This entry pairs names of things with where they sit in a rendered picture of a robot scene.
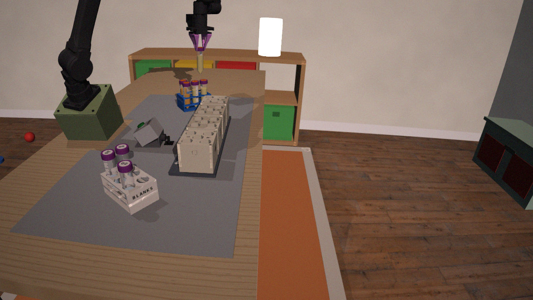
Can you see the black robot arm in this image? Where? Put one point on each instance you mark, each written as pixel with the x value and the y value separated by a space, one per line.
pixel 75 58

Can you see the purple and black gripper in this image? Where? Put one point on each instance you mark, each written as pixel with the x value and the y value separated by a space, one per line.
pixel 200 27

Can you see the blue tube rack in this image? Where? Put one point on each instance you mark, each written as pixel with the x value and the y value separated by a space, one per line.
pixel 182 106

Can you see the grey flat mat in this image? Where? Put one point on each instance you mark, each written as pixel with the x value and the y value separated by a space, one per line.
pixel 193 216

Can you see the white button box with label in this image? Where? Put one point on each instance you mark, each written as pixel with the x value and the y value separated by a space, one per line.
pixel 150 134

